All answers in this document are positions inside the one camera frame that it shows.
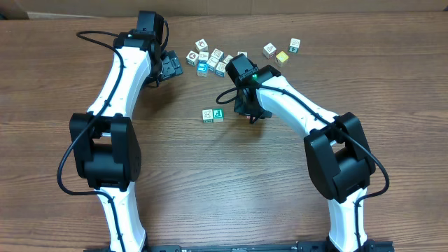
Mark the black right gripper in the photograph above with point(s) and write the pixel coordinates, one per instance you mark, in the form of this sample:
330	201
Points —
241	108

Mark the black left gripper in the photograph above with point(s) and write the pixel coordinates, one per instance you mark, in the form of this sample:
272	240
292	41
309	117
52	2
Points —
171	64

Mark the green B wooden block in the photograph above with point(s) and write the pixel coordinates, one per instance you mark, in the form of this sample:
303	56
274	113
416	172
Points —
242	53

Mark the blue letter wooden block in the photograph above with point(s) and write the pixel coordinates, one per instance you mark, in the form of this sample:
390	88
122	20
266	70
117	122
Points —
202	69

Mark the green letter wooden block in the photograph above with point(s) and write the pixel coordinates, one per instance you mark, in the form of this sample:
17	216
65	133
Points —
218	115

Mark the sailboat picture wooden block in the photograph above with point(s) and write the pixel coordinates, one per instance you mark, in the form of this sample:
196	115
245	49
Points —
207	115

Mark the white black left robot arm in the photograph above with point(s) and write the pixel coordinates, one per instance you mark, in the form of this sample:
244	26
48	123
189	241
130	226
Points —
103	141

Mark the turtle picture wooden block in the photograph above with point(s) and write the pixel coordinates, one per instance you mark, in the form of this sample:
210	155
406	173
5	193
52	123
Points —
227	59

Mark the pretzel picture wooden block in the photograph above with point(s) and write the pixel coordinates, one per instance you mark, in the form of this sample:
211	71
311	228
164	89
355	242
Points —
220	69

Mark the top row picture block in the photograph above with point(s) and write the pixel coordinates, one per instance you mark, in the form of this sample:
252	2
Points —
218	54

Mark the brown circle picture block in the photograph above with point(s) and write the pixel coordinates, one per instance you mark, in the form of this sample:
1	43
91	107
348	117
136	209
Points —
192	58

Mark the red trim white block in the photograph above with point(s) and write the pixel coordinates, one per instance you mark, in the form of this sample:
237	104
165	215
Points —
269	50

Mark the red picture far-left block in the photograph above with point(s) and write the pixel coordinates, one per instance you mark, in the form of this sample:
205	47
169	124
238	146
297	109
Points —
201	45

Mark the yellow wooden block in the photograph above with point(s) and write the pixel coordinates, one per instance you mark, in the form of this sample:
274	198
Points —
281	58

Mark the teal trim white block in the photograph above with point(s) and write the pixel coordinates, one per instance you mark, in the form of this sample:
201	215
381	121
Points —
294	45

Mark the cardboard sheet at back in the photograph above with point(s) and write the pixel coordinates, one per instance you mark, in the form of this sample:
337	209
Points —
24	9

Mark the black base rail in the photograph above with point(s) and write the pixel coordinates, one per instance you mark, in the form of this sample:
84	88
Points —
301	246

